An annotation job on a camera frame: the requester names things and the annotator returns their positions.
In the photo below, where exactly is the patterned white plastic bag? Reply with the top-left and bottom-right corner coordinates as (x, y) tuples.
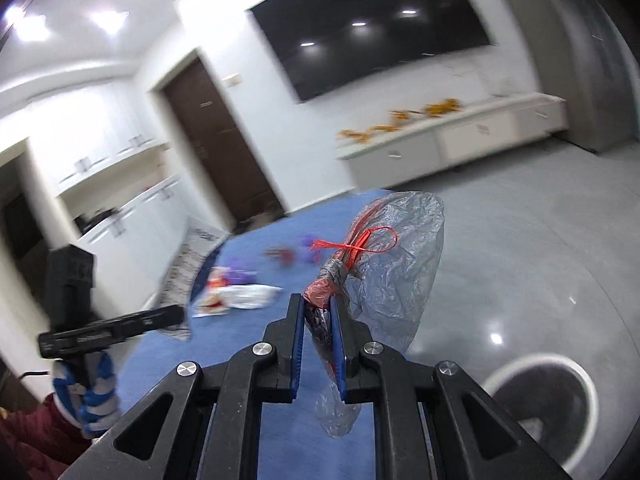
(159, 215), (231, 342)

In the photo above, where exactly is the white television cabinet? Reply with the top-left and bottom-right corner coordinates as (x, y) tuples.
(335, 92), (568, 193)

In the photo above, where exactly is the clear plastic bag red drawstring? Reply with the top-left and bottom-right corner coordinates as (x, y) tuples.
(302, 190), (446, 441)

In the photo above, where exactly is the long golden dragon figurine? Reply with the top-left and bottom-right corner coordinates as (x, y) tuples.
(337, 109), (417, 147)

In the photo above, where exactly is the person's left hand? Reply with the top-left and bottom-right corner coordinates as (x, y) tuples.
(50, 347), (123, 438)

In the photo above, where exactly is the dark brown door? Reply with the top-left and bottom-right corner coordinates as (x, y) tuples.
(162, 57), (286, 221)

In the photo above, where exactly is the blue blanket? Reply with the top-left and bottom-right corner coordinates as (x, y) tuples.
(112, 187), (401, 480)

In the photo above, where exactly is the white floor cabinet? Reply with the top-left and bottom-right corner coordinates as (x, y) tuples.
(75, 174), (188, 266)

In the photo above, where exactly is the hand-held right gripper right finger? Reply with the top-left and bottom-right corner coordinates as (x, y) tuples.
(327, 297), (576, 480)

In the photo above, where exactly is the grey refrigerator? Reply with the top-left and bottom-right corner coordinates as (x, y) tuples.
(545, 0), (640, 153)

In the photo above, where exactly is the small golden figurine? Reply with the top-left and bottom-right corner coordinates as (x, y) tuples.
(422, 98), (464, 117)

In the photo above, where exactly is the person's left forearm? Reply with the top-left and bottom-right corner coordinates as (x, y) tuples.
(0, 392), (101, 480)

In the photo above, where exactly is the red and white packet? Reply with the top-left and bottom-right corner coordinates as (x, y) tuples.
(207, 266), (236, 292)

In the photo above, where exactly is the black wall television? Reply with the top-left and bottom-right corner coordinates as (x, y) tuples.
(247, 0), (496, 103)

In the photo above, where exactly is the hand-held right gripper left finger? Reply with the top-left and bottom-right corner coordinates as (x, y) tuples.
(57, 294), (307, 480)

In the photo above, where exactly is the purple crumpled wrapper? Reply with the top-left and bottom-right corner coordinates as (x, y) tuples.
(295, 232), (326, 266)

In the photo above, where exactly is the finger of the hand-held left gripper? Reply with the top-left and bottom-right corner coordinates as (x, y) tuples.
(142, 304), (187, 333)

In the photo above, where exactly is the white wall cabinet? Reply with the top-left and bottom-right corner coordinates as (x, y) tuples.
(27, 77), (168, 183)

